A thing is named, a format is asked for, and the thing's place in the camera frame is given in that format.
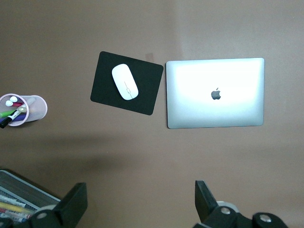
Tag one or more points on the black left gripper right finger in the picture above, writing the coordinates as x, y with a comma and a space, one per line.
209, 211

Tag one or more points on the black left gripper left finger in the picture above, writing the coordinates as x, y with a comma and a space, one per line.
76, 202

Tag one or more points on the silver laptop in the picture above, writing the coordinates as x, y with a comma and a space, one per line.
190, 107

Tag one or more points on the yellow marker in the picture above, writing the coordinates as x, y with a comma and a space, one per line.
12, 207

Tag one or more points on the black white marker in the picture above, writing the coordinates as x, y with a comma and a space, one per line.
7, 121

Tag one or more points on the green marker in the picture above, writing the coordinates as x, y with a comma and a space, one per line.
7, 114

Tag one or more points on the white capped marker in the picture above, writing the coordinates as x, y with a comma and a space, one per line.
13, 97
10, 103

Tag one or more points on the pink mesh pen cup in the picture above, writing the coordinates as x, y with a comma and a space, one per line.
38, 111

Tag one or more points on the black mouse pad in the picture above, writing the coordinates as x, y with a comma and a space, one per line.
104, 95

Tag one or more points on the white computer mouse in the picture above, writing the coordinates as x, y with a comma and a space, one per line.
124, 82

